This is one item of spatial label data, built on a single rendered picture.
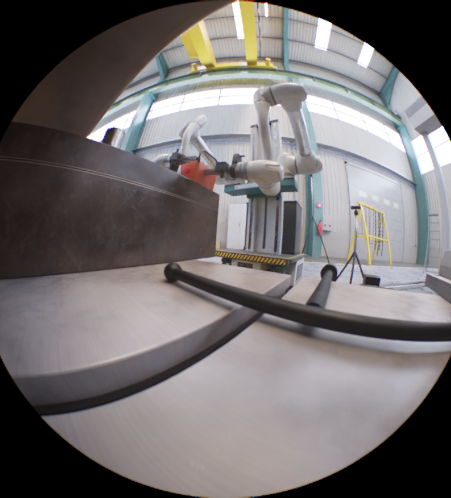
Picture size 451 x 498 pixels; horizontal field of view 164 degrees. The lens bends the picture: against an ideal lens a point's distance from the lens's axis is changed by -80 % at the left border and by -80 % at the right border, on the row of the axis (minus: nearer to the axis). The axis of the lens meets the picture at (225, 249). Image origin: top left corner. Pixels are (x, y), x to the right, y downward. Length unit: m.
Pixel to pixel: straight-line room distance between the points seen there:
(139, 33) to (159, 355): 0.57
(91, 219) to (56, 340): 0.35
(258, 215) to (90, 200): 1.36
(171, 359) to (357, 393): 0.18
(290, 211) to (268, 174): 0.93
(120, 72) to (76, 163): 0.28
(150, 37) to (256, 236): 1.52
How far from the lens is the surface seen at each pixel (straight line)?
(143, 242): 0.56
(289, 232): 1.53
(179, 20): 0.45
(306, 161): 1.26
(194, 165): 0.84
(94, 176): 0.51
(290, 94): 1.01
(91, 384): 0.18
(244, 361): 0.15
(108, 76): 0.57
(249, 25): 11.31
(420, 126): 3.25
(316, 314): 0.20
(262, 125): 0.90
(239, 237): 6.37
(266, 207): 1.52
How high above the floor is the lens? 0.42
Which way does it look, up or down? 3 degrees down
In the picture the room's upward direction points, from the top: 4 degrees clockwise
